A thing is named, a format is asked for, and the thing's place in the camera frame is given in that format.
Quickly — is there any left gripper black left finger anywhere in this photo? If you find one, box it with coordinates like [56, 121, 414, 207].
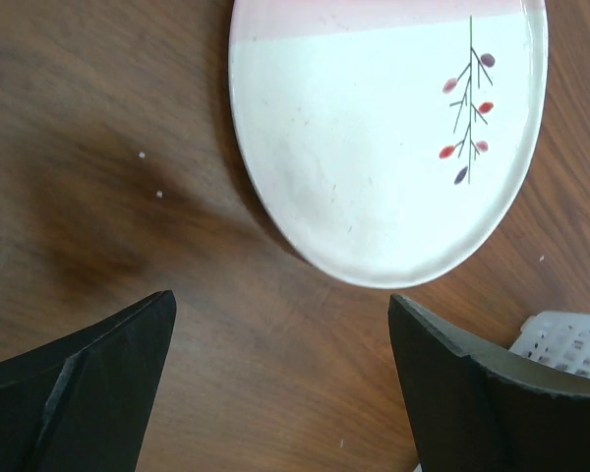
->
[0, 290, 176, 471]

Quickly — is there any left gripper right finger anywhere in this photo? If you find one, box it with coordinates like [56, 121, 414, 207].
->
[388, 294, 590, 471]

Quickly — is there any white plastic basket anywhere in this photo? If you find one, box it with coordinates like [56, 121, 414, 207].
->
[509, 311, 590, 379]

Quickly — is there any pink cream branch plate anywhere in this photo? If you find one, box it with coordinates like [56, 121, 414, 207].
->
[228, 1, 549, 289]

